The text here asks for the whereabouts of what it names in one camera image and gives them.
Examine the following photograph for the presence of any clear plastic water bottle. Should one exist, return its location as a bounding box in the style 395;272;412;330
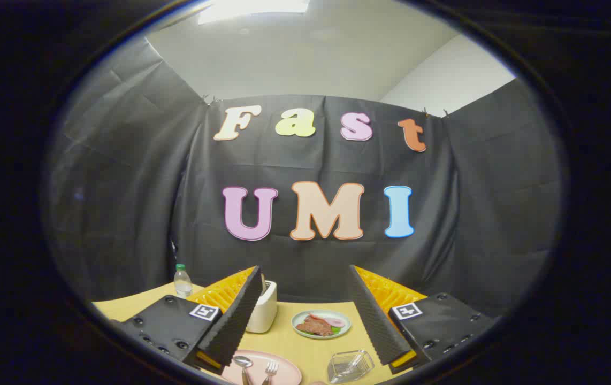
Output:
173;264;194;298

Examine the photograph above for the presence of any brown steak piece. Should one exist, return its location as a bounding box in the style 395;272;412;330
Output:
296;315;334;336

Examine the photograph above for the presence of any black backdrop cloth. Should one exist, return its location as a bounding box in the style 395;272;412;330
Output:
43;37;563;321

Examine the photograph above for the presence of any pale green oval plate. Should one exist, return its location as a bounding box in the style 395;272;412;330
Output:
291;310;352;340

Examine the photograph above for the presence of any wooden handled metal spoon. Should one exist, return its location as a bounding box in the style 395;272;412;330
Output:
232;356;255;385

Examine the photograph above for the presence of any pink round plate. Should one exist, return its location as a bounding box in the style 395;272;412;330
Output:
220;350;302;385

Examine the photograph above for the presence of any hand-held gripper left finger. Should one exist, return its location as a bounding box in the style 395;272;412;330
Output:
110;266;264;375

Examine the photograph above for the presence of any cream white toaster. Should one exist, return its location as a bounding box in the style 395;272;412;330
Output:
246;280;278;334

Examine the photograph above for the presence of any metal wire basket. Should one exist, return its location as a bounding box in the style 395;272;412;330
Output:
327;350;376;384

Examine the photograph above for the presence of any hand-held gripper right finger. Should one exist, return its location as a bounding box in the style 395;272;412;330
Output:
347;265;499;375

